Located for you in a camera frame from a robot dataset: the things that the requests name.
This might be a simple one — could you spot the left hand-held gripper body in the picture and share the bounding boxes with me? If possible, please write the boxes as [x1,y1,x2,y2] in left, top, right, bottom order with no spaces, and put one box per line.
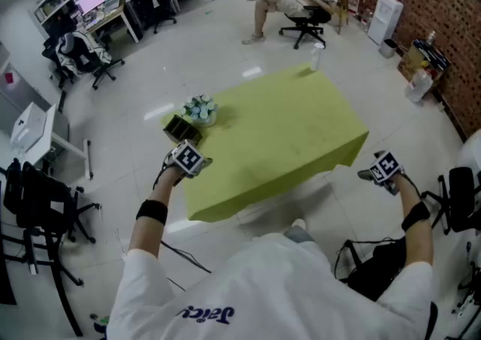
[162,138,214,181]

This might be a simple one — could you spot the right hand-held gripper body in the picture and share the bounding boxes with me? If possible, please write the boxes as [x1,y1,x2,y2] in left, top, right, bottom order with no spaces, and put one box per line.
[369,150,407,196]

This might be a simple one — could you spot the white plastic bottle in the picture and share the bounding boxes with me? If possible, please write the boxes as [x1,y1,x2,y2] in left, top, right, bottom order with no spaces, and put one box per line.
[309,43,327,72]

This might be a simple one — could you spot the person's left forearm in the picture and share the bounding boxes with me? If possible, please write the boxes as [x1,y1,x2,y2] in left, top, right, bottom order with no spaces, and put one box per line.
[127,171,188,257]

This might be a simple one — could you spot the person's right forearm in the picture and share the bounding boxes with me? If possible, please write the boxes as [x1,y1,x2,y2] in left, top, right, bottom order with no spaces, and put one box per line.
[392,175,434,268]

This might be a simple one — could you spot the black desk organizer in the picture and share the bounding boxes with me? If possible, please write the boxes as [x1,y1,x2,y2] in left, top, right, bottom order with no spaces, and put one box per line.
[162,114,204,143]

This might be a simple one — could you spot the potted white-blue flowers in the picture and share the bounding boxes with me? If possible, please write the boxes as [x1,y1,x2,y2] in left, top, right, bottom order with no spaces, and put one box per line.
[180,93,220,128]

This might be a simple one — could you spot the person's jeans leg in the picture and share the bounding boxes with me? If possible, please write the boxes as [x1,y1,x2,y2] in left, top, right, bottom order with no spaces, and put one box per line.
[283,226,317,245]

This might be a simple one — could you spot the table with yellow-green cloth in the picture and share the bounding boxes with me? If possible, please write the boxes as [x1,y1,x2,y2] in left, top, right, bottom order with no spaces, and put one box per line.
[159,62,371,223]

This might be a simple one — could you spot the black bag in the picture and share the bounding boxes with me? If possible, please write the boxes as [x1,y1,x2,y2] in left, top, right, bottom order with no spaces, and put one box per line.
[333,235,410,302]

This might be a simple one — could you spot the cardboard box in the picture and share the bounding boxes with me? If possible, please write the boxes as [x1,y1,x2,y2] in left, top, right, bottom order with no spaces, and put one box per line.
[397,39,452,84]

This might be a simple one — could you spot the grey trash bin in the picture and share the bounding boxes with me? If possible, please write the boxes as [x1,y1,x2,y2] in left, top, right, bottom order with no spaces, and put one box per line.
[379,38,400,59]

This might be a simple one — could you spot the white desk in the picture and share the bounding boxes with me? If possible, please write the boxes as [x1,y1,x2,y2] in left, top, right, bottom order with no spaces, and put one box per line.
[0,104,94,181]

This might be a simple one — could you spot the office chair with striped cloth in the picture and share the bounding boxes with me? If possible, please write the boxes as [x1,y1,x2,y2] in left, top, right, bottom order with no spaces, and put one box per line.
[41,29,126,91]

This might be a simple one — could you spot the person's white t-shirt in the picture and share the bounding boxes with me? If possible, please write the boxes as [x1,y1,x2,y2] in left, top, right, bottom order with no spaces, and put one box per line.
[107,232,440,340]

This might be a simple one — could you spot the white water dispenser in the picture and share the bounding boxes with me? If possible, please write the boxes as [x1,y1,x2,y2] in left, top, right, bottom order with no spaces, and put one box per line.
[367,0,405,47]

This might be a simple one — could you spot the wooden desk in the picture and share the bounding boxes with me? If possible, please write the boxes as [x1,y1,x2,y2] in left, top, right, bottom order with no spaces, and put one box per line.
[84,2,141,44]

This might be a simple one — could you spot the black office chair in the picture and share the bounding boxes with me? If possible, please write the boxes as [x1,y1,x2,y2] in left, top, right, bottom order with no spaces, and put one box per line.
[278,0,346,50]

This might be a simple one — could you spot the yellow wooden stool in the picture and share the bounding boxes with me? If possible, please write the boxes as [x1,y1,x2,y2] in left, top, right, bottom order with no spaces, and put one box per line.
[337,0,362,35]

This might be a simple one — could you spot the black cable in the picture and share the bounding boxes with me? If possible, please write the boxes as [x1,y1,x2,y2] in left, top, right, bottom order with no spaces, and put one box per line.
[160,240,213,275]

